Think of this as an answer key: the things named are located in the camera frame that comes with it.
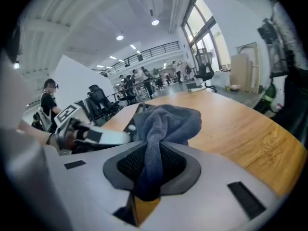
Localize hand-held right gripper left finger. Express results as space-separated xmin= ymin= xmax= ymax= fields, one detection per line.
xmin=44 ymin=141 xmax=148 ymax=231

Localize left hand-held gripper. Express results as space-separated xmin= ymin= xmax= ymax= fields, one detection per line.
xmin=54 ymin=103 xmax=131 ymax=151

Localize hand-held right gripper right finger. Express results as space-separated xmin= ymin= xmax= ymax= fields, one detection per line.
xmin=141 ymin=141 xmax=287 ymax=231

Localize dark blue cloth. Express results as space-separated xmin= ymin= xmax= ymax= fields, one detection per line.
xmin=133 ymin=104 xmax=203 ymax=202

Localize person's left forearm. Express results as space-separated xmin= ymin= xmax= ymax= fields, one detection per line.
xmin=17 ymin=120 xmax=52 ymax=149

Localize person's left hand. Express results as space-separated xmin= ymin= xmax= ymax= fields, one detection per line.
xmin=61 ymin=128 xmax=78 ymax=151

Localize white partition board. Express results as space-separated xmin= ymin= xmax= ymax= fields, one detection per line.
xmin=51 ymin=54 xmax=114 ymax=111

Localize black balcony railing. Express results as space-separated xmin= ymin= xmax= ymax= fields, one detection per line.
xmin=109 ymin=40 xmax=180 ymax=73

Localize grey flat box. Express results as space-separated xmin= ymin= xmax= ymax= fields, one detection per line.
xmin=187 ymin=81 xmax=205 ymax=92

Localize black mesh office chair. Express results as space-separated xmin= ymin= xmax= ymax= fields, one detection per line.
xmin=193 ymin=48 xmax=218 ymax=93

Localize green bag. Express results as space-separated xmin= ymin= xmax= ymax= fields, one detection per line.
xmin=260 ymin=82 xmax=278 ymax=111

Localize leaning cardboard boards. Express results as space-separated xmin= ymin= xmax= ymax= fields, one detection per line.
xmin=229 ymin=42 xmax=262 ymax=95

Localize tall window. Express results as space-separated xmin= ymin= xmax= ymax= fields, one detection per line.
xmin=181 ymin=0 xmax=232 ymax=72

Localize black wrist strap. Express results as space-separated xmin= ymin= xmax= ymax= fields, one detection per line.
xmin=46 ymin=131 xmax=56 ymax=146

